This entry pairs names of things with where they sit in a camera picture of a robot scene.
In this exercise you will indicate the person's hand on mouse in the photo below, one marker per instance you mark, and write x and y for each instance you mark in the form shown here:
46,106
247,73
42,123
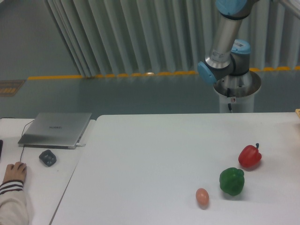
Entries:
15,171

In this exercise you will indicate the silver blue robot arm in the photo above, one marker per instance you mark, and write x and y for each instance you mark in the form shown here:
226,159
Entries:
226,57

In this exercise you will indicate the striped white sleeve forearm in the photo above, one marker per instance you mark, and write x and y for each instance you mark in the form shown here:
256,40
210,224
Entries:
13,209

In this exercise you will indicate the dark grey plastic holder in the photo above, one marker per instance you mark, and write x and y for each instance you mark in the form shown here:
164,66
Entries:
48,158

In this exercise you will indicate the black keyboard edge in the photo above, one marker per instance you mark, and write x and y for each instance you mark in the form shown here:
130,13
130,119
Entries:
1,148

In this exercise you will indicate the silver closed laptop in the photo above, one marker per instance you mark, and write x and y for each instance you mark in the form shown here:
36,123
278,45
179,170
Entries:
55,130

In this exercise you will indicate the white pleated curtain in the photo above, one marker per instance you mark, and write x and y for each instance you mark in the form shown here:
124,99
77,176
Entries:
117,37

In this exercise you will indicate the brown egg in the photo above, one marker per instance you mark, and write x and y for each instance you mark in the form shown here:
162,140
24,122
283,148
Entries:
202,197

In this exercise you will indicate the green bell pepper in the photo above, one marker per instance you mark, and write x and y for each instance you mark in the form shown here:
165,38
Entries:
231,181

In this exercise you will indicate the red bell pepper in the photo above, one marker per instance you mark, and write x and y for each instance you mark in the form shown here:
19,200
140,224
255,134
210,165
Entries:
250,156

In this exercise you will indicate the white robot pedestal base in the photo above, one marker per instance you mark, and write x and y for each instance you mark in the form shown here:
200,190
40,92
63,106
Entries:
237,93

